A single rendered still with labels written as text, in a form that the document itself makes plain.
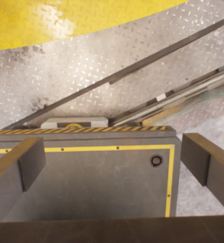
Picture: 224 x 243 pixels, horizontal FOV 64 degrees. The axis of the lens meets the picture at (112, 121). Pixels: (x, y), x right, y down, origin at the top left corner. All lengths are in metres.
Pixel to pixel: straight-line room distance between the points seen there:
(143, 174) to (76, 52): 0.55
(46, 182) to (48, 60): 0.50
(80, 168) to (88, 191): 0.08
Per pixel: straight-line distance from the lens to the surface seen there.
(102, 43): 0.81
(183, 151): 0.17
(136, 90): 0.81
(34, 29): 0.87
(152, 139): 0.53
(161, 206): 0.66
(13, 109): 0.92
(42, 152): 0.16
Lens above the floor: 0.80
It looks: 75 degrees down
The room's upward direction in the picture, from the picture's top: 176 degrees clockwise
